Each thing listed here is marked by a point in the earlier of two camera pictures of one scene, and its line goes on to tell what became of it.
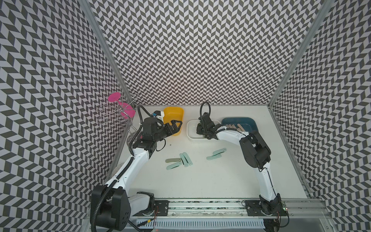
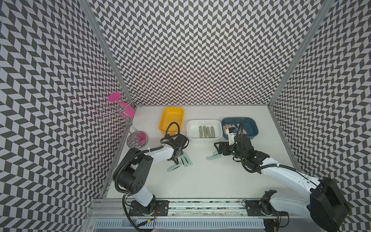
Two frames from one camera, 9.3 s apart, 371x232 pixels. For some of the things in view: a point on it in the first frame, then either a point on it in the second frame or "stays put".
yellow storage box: (173, 113) stays put
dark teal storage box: (248, 123) stays put
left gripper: (175, 130) → (181, 152)
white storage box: (191, 128) stays put
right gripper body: (201, 129) → (231, 149)
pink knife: (242, 128) stays put
